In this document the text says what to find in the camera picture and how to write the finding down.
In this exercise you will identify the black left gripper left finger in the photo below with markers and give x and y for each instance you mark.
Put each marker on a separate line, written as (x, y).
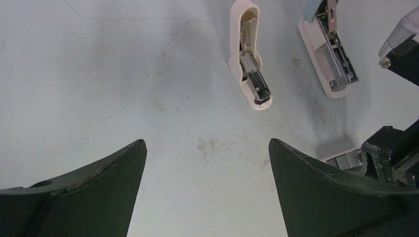
(96, 200)

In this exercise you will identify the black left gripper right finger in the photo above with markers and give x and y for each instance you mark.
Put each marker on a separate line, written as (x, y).
(319, 200)

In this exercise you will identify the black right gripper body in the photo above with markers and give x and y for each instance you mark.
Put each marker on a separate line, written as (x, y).
(394, 153)

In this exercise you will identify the staple tray with staples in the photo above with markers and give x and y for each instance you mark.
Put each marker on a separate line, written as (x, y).
(350, 159)

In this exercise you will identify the small white mini stapler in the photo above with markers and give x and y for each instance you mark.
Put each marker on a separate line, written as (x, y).
(245, 62)

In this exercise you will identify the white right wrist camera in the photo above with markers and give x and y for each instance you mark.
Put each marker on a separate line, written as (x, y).
(404, 39)

